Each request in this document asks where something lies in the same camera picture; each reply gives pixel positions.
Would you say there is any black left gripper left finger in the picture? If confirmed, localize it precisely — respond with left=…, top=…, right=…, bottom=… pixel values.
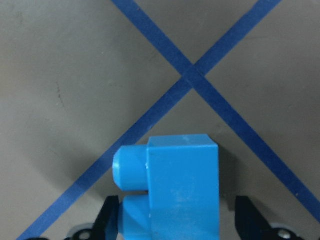
left=92, top=195, right=119, bottom=240

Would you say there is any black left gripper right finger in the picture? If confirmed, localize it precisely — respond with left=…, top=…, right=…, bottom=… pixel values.
left=235, top=196, right=275, bottom=240

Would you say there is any blue toy block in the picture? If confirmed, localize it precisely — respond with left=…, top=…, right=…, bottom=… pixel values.
left=112, top=134, right=220, bottom=240

